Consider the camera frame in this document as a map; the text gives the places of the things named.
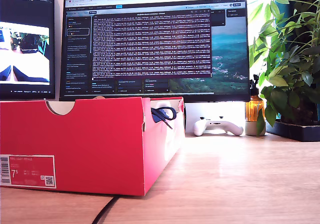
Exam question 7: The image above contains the amber glass pump bottle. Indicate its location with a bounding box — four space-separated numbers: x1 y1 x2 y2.
245 73 266 122

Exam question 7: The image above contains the green leafy houseplant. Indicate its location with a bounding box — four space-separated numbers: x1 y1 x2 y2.
249 0 320 128

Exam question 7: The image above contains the black table cable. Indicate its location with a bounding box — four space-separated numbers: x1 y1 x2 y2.
91 195 121 224

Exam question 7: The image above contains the narrow black computer monitor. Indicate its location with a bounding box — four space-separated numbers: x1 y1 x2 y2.
0 0 56 100

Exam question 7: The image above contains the white game controller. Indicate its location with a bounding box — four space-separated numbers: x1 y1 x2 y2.
193 115 245 137

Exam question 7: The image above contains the red cardboard shoebox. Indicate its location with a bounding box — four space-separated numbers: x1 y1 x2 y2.
0 95 186 197

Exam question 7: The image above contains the black planter tray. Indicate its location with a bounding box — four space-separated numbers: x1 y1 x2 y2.
266 120 320 142

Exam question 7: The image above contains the small cream ceramic pot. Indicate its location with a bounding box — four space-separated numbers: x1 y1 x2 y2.
245 120 267 137

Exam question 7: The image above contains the wide black computer monitor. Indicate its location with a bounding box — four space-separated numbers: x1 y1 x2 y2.
59 0 252 102

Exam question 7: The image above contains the blue suede sneaker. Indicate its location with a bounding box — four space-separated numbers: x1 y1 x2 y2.
150 106 180 130

